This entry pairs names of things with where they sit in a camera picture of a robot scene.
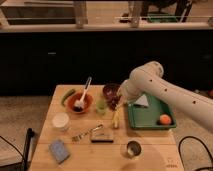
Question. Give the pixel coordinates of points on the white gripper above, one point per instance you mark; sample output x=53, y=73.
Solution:
x=125, y=91

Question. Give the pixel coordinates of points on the dark purple grapes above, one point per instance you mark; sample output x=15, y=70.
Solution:
x=113, y=102

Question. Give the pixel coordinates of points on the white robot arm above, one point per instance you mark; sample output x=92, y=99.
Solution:
x=148, y=78

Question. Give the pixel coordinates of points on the purple bowl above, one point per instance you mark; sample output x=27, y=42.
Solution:
x=110, y=90

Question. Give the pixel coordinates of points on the orange bowl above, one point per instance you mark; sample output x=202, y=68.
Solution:
x=71, y=100

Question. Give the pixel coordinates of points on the grey triangular cloth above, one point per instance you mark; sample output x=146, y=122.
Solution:
x=142, y=101

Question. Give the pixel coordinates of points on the green plastic tray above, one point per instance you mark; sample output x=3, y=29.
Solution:
x=148, y=118

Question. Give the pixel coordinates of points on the small green cup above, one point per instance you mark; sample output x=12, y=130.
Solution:
x=101, y=106

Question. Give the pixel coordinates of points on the orange fruit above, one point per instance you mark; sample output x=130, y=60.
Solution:
x=165, y=119

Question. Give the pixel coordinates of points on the green pepper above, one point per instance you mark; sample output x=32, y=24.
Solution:
x=69, y=93

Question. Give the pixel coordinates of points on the metal cup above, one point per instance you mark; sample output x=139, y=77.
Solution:
x=133, y=149

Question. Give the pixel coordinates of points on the metal fork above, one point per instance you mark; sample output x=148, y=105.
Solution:
x=82, y=135

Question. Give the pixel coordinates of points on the white round container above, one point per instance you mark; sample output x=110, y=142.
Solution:
x=60, y=121

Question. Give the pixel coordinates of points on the blue sponge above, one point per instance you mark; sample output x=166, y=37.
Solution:
x=59, y=151

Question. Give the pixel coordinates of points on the black stand left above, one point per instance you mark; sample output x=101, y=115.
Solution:
x=25, y=154

